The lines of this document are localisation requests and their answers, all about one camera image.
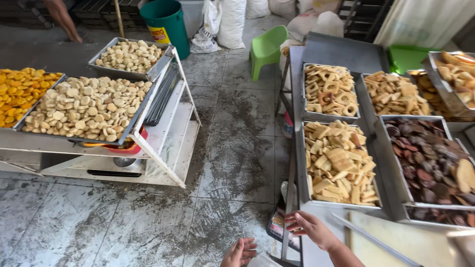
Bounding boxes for person's left hand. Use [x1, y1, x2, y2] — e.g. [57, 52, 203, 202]
[220, 238, 258, 267]

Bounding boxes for person's right hand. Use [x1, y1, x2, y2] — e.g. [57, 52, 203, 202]
[284, 211, 337, 253]

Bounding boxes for clear plastic bag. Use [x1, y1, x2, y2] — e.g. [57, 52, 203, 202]
[247, 255, 283, 267]

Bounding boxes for basket of printed packets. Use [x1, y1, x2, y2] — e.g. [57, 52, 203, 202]
[266, 205, 301, 253]

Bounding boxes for metal tray of rectangular biscuits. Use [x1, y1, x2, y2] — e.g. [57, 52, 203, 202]
[302, 120, 383, 210]

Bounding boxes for heap of rectangular pale biscuits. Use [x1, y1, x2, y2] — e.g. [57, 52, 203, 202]
[305, 119, 380, 207]

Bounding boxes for metal bar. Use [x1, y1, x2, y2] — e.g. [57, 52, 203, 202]
[331, 212, 424, 267]

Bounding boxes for metal tray of chocolate cookies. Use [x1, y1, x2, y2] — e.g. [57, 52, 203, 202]
[378, 114, 475, 210]

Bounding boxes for white board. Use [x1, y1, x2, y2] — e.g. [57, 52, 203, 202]
[344, 211, 475, 267]

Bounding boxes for white metal rack cart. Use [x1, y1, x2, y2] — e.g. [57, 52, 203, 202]
[0, 46, 202, 189]

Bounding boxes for metal tray of tan biscuits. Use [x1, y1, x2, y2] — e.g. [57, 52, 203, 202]
[358, 72, 435, 120]

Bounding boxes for low tray of chocolate cookies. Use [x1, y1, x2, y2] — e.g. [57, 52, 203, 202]
[404, 205, 475, 229]

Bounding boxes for heap of dark chocolate cookies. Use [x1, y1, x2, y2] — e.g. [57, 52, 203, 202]
[384, 117, 475, 206]

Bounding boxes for steel bowl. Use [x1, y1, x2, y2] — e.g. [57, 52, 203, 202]
[113, 156, 144, 172]

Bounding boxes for red plastic bowl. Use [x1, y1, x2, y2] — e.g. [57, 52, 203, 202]
[102, 126, 149, 155]

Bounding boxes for heap of tan square biscuits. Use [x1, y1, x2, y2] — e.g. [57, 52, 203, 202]
[364, 71, 432, 116]

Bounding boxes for large metal tray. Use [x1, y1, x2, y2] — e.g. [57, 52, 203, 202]
[16, 76, 157, 146]

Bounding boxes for stack of dark empty trays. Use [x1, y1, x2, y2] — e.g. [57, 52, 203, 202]
[143, 63, 182, 127]

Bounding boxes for green plastic chair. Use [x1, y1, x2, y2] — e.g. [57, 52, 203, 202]
[249, 25, 289, 82]

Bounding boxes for steel work table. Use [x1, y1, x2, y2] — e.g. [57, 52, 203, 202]
[275, 31, 475, 267]

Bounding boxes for tray of orange brown cookies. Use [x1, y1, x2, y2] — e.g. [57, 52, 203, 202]
[406, 69, 475, 122]

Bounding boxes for tilted metal tray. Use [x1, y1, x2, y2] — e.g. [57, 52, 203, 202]
[421, 51, 475, 119]

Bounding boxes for heap of white sacks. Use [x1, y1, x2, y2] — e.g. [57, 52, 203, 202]
[246, 0, 346, 43]

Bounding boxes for small metal tray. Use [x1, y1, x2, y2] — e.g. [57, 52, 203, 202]
[88, 37, 174, 82]

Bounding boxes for printed white sack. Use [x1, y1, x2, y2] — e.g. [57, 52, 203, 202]
[190, 0, 223, 54]

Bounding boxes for plain white sack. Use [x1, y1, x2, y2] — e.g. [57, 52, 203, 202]
[217, 0, 248, 50]

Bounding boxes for large heap pale round cookies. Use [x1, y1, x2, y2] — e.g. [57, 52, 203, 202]
[22, 76, 153, 143]

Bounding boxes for black metal rack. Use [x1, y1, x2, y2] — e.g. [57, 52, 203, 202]
[337, 0, 395, 42]

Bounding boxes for heap of golden finger biscuits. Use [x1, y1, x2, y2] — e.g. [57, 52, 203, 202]
[433, 51, 475, 109]

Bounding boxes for small heap pale round cookies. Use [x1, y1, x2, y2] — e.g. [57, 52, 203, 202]
[95, 39, 164, 73]

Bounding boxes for green plastic bin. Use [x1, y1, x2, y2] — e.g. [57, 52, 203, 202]
[140, 0, 191, 61]

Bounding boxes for white tarpaulin curtain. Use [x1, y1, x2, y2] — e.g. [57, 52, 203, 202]
[374, 0, 475, 51]

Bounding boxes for metal tray with yellow cookies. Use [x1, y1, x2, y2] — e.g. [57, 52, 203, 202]
[0, 68, 68, 131]

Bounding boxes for wooden stick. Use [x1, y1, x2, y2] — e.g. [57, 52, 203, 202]
[113, 0, 125, 38]

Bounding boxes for heap of yellow cookies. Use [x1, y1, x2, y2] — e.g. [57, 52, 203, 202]
[0, 67, 64, 129]

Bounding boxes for stack of black pallets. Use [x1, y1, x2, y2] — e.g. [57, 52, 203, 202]
[0, 0, 150, 31]

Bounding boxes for metal tray of ring cookies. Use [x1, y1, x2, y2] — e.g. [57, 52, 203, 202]
[301, 63, 361, 124]

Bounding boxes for heap of square ring cookies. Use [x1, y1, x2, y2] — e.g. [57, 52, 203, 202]
[304, 64, 359, 118]

